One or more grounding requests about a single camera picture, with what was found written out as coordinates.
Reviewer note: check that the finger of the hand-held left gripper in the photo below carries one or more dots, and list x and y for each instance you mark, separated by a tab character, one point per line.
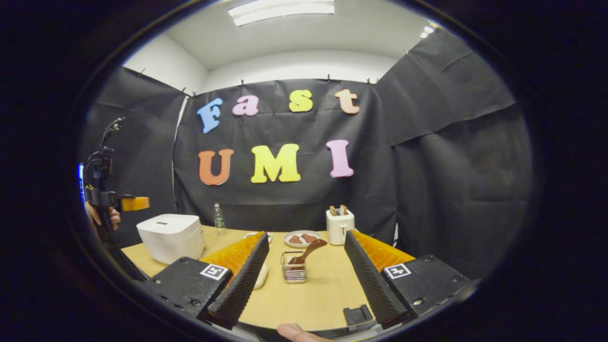
135	204

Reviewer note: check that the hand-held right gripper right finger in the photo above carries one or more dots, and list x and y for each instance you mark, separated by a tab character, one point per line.
368	285

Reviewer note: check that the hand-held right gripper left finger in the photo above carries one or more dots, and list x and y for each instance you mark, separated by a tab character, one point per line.
237	285

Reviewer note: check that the clear container of rice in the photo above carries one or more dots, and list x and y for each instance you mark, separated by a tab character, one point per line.
261	276

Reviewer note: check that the white rice cooker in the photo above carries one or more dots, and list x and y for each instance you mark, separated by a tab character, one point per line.
168	237

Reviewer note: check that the brown wooden spoon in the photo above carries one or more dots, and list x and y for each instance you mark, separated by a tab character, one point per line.
311	249

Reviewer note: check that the computer monitor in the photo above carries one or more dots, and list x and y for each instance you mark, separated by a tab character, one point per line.
80	183

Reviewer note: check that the cream toaster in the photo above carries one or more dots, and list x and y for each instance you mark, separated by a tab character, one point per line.
339	229

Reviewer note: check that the green label water bottle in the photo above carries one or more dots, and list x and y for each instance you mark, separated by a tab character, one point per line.
219	222

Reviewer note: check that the round plate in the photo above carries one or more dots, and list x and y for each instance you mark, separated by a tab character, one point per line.
289	244

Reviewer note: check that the black backdrop cloth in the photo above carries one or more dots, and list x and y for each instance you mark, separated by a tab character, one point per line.
451	166

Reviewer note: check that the long ceiling light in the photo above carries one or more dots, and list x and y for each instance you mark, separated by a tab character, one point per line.
280	12

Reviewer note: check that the small ceiling light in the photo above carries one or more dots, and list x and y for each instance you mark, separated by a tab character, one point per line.
427	31

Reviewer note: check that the black plastic bracket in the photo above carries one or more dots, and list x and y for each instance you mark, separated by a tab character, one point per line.
358	316

